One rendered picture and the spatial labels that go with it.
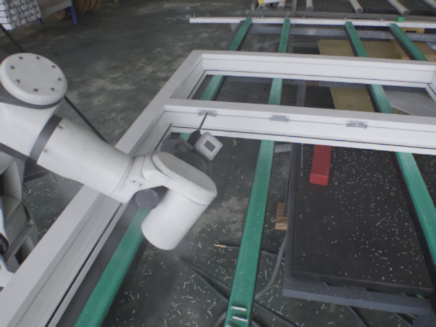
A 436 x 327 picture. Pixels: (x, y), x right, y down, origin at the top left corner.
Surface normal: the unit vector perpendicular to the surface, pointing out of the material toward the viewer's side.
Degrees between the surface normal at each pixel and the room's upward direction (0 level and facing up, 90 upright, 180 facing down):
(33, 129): 67
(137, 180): 80
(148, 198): 76
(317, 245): 0
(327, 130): 90
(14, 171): 90
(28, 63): 40
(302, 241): 0
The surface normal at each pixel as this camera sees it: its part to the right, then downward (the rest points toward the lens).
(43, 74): 0.58, -0.50
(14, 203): 0.38, -0.71
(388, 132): -0.21, 0.59
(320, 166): -0.04, -0.80
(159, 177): 0.13, 0.44
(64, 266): 0.98, 0.10
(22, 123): 0.30, 0.20
